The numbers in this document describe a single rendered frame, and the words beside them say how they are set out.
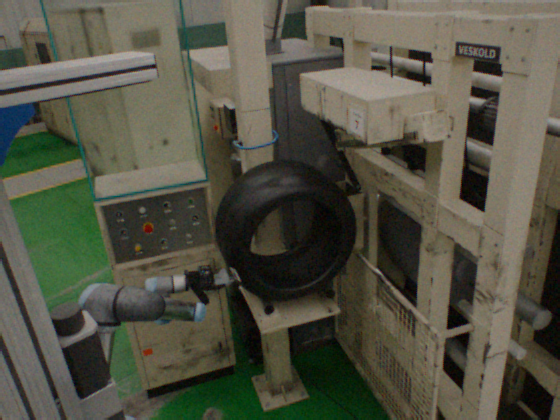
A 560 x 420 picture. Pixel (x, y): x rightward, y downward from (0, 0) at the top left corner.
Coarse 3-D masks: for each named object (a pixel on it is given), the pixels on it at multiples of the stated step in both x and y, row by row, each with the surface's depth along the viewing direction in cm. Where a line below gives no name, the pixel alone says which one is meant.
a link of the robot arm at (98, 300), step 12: (96, 288) 155; (108, 288) 154; (120, 288) 154; (84, 300) 153; (96, 300) 152; (108, 300) 151; (96, 312) 152; (108, 312) 151; (108, 324) 152; (120, 324) 157; (108, 336) 154; (108, 348) 154; (108, 360) 154
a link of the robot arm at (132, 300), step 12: (132, 288) 154; (120, 300) 150; (132, 300) 151; (144, 300) 153; (156, 300) 156; (168, 300) 167; (180, 300) 178; (120, 312) 150; (132, 312) 151; (144, 312) 153; (156, 312) 156; (168, 312) 165; (180, 312) 174; (192, 312) 184; (204, 312) 191
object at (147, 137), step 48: (48, 0) 189; (96, 0) 194; (144, 0) 199; (96, 48) 200; (144, 48) 206; (96, 96) 208; (144, 96) 214; (192, 96) 220; (96, 144) 216; (144, 144) 222; (192, 144) 229; (96, 192) 224
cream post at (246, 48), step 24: (240, 0) 183; (240, 24) 187; (240, 48) 190; (264, 48) 193; (240, 72) 194; (264, 72) 197; (240, 96) 198; (264, 96) 201; (240, 120) 206; (264, 120) 205; (264, 240) 229; (264, 336) 257; (288, 336) 258; (264, 360) 272; (288, 360) 265; (288, 384) 272
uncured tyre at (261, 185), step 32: (288, 160) 199; (256, 192) 180; (288, 192) 180; (320, 192) 185; (224, 224) 187; (256, 224) 181; (320, 224) 223; (352, 224) 196; (224, 256) 190; (256, 256) 220; (288, 256) 225; (320, 256) 222; (256, 288) 193; (288, 288) 199; (320, 288) 205
